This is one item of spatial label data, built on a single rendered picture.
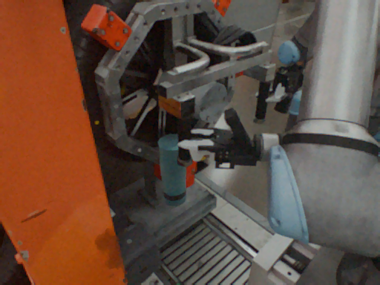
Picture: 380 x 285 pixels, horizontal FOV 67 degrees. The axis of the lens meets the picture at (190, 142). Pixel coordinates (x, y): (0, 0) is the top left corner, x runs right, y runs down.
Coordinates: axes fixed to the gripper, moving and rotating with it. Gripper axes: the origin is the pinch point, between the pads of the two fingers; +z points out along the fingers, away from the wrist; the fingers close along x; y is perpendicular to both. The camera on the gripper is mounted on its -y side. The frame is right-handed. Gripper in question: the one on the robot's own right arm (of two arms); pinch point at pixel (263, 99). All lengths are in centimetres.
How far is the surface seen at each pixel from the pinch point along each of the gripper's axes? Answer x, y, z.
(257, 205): -13, -83, -32
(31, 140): 10, 20, 70
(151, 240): -8, -43, 43
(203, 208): -23, -67, 3
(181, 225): -23, -69, 18
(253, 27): -42, 9, -47
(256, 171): -33, -83, -57
